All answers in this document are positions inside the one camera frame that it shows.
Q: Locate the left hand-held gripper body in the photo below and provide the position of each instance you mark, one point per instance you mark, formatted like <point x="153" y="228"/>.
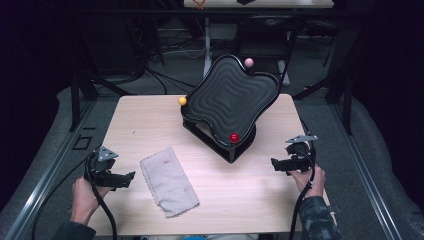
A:
<point x="100" y="165"/>

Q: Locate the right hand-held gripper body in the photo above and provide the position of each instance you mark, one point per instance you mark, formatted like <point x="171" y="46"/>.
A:
<point x="301" y="155"/>

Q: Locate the beige wiping cloth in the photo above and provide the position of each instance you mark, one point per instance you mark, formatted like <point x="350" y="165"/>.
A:
<point x="168" y="183"/>

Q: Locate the red ball knob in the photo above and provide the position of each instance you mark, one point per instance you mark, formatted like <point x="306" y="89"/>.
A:
<point x="234" y="137"/>

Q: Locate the black wavy tray stand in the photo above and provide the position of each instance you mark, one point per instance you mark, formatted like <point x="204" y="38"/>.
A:
<point x="230" y="96"/>

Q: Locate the yellow ball knob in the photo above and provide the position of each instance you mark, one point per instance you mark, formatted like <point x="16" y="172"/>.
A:
<point x="182" y="101"/>

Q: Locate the person's right hand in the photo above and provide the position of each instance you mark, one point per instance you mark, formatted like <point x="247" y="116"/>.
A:
<point x="311" y="185"/>

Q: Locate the person's left hand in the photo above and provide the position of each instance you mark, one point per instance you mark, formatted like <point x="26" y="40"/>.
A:
<point x="83" y="200"/>

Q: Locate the metal table clip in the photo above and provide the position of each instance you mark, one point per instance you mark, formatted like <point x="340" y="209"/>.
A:
<point x="336" y="208"/>

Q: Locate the blue object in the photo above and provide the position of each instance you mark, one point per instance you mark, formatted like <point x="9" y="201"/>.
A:
<point x="192" y="238"/>

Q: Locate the pink ball knob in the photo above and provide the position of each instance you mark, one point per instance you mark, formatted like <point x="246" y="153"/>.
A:
<point x="248" y="62"/>

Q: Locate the black chair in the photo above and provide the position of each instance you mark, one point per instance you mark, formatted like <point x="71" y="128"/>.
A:
<point x="266" y="36"/>

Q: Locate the white background table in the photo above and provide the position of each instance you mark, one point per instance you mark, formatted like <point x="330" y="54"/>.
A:
<point x="266" y="4"/>

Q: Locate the black metal crossbar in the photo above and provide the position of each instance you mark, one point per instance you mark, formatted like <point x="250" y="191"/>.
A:
<point x="133" y="12"/>

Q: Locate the dark object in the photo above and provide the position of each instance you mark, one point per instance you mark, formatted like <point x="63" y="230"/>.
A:
<point x="245" y="1"/>

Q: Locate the orange object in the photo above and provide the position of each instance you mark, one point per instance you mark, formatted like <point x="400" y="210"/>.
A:
<point x="200" y="4"/>

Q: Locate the metal floor rail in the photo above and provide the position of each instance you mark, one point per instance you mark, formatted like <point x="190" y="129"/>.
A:
<point x="365" y="173"/>
<point x="53" y="166"/>

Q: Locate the black metal frame stand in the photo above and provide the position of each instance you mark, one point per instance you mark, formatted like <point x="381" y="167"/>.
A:
<point x="75" y="106"/>
<point x="348" y="110"/>

